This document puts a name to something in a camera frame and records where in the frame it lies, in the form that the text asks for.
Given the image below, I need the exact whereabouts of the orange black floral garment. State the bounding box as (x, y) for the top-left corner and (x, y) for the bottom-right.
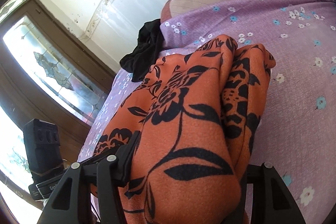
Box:
(94, 35), (276, 223)

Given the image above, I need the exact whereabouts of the brown wooden door with glass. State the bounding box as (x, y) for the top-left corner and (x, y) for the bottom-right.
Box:
(0, 0), (116, 224)

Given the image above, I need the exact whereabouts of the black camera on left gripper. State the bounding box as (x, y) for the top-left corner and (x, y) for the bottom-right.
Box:
(23, 119), (65, 201)

